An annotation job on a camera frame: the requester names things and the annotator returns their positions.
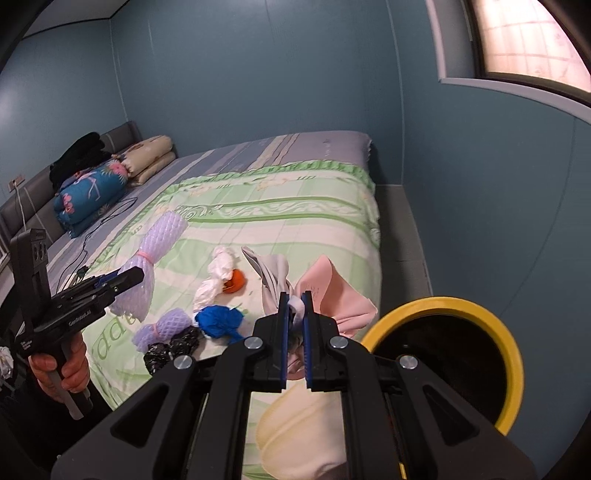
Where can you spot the grey cloth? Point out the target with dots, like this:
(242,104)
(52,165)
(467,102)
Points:
(272,277)

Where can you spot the blue floral folded quilt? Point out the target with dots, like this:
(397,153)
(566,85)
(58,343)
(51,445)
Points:
(87,194)

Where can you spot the green floral blanket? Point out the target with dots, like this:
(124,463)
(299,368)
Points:
(300,217)

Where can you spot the white crumpled paper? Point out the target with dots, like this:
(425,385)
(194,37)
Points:
(4,364)

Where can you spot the small purple foam net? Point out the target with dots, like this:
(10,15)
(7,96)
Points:
(171,323)

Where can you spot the person's left hand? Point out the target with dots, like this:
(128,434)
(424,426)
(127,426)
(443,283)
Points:
(76,369)

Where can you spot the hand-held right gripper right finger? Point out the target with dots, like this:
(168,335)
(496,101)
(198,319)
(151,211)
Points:
(308,341)

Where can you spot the white plastic bag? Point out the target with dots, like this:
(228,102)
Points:
(217,272)

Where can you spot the dark framed window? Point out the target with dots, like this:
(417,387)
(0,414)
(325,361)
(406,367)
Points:
(521,41)

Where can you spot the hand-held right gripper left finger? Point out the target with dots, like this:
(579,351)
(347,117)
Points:
(282,341)

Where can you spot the large purple foam net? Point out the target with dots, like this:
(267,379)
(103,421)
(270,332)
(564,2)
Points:
(161,235)

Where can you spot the beige folded quilt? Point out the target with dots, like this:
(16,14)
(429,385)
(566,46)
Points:
(147,157)

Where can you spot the black folded clothes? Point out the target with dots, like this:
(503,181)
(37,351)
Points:
(78,157)

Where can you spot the wall socket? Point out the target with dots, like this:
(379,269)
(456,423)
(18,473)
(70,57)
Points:
(16,182)

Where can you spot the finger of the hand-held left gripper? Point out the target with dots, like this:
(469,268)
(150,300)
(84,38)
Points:
(129,279)
(99,280)

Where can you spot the grey bed frame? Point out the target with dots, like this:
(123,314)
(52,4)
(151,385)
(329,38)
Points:
(401,240)

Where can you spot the blue plastic bag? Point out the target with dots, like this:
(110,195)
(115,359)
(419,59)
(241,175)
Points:
(219,321)

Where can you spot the yellow rimmed black bin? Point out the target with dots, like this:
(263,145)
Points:
(461,307)

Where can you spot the pink cloth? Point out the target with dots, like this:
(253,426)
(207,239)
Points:
(337,295)

